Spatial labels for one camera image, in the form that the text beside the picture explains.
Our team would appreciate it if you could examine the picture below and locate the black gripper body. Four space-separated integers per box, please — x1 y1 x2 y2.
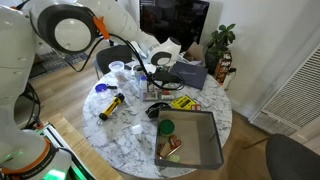
145 65 170 86

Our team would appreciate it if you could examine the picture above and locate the clear plastic container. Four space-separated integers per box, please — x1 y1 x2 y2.
141 74 178 103

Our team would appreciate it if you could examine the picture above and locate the yellow black printed packet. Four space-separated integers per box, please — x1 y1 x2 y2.
170 94 198 112

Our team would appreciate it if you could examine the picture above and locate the red brown foil packet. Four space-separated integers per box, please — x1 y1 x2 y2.
167 133 183 151

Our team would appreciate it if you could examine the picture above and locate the tan paper packet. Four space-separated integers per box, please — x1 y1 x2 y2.
159 141 175 159

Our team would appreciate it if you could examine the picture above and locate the light green packet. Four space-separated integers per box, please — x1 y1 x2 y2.
166 153 181 164

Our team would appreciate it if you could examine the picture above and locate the small jar with blue cap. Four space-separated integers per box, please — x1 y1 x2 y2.
138 74 149 91

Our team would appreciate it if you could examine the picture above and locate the clear glass jar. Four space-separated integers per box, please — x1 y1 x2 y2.
132 64 145 85

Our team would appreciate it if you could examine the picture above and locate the black round pouch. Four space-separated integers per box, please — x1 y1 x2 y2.
145 101 173 120

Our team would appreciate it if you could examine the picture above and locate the navy blue box lid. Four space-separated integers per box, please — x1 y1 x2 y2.
169 60 210 91

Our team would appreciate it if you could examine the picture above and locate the clear plastic lidded cup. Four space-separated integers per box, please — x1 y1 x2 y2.
108 60 127 83

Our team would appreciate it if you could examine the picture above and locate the yellow black flashlight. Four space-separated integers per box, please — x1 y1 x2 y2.
98 92 126 122

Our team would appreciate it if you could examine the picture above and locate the brown cardboard box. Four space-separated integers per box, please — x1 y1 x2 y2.
184 41 207 67

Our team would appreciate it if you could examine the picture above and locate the green round lid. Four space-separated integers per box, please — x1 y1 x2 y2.
157 119 176 137

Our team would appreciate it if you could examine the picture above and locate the black chair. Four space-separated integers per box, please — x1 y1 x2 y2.
92 44 134 80

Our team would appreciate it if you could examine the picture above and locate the blue round scoop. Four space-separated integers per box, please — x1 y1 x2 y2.
94 82 119 94

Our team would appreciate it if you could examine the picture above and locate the black flat screen monitor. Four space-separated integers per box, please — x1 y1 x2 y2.
138 0 211 53

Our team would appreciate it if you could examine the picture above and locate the orange printed carton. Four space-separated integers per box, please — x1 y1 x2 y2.
213 51 234 85

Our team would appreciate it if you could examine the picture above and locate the grey plastic bin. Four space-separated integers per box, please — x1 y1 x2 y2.
153 106 225 171

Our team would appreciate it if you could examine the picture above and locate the green potted plant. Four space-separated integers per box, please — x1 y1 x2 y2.
204 22 237 76

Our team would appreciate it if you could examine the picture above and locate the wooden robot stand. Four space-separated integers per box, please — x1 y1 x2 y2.
35 112 125 180

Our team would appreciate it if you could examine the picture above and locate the grey patterned rug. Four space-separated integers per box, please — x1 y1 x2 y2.
29 49 90 80

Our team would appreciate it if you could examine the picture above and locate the dark grey round chair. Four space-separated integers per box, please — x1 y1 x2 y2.
265 133 320 180

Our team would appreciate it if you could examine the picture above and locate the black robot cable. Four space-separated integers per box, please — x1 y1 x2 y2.
64 32 186 92

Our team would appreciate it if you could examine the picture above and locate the white louvered wall vent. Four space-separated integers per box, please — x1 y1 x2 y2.
249 44 320 137

